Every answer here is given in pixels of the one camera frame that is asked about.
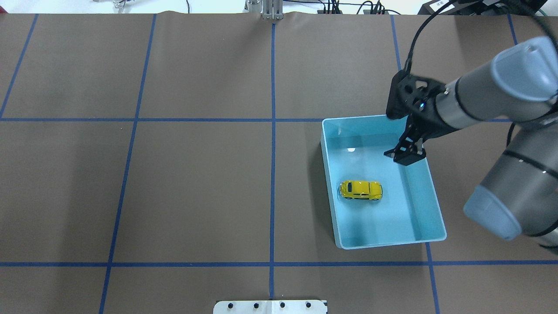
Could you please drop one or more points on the light blue plastic bin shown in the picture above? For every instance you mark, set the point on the light blue plastic bin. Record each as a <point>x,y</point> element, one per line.
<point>408,212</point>

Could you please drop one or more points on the black device with label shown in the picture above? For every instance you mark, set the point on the black device with label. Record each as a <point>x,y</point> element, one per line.
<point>452,7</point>

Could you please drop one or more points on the yellow beetle toy car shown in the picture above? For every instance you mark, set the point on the yellow beetle toy car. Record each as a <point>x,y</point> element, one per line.
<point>354,189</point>

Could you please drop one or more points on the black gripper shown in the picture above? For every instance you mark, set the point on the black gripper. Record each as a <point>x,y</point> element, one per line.
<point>427,121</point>

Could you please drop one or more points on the aluminium frame post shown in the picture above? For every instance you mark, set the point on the aluminium frame post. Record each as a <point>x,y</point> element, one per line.
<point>269,9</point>

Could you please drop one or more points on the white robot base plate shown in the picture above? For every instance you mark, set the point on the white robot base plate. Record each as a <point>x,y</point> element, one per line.
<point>271,307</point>

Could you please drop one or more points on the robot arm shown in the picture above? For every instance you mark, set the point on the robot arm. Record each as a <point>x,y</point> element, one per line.
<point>518,196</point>

